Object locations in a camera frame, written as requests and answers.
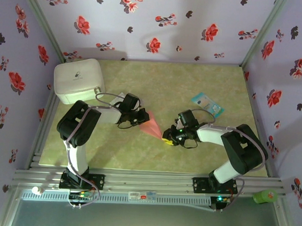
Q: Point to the white zippered storage case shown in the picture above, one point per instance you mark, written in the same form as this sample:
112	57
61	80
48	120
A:
77	77

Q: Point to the aluminium frame post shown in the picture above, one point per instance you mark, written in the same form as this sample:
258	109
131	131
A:
42	20
264	30

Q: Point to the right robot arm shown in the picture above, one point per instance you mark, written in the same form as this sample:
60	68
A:
244	149

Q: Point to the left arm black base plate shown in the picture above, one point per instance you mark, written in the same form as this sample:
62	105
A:
97	182

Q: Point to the white label sticker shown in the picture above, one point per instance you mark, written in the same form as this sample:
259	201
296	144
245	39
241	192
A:
142	196

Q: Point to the aluminium mounting rail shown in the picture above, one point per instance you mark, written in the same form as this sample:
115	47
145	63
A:
150	179

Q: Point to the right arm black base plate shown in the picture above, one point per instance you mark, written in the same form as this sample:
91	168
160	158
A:
200	185

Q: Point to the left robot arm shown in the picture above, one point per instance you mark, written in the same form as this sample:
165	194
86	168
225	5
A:
75	124

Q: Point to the green cup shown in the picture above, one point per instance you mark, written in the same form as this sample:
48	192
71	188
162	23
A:
265	196

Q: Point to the blue snack sachet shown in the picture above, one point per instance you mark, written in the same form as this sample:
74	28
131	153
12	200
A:
207	105

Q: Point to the clear square plastic packet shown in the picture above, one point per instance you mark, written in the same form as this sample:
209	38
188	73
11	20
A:
120	95

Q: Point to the small circuit board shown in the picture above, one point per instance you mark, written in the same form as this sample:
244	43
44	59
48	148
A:
220	199
81	195

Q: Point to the pink paper sheet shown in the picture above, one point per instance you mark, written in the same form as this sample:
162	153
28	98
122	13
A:
150	128

